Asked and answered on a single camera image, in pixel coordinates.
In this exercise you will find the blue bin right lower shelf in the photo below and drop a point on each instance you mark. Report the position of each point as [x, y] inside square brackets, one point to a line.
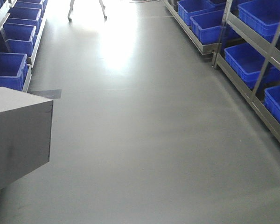
[246, 61]

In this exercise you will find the blue bin left rack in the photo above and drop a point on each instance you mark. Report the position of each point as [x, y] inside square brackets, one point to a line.
[13, 70]

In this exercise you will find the steel shelf rack right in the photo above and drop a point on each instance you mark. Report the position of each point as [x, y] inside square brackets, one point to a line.
[243, 36]

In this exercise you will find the blue bin on shelf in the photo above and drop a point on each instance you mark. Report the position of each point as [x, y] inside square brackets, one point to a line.
[207, 26]

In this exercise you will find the blue bin right near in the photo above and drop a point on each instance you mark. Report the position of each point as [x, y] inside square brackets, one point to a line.
[272, 101]

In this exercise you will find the gray hollow base block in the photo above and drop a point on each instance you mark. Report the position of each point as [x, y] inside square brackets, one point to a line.
[25, 133]

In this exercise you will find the blue bin shelf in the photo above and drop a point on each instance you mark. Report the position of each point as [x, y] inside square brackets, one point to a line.
[246, 61]
[263, 16]

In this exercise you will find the blue bin right upper shelf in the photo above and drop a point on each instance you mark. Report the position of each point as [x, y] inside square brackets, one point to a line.
[263, 16]

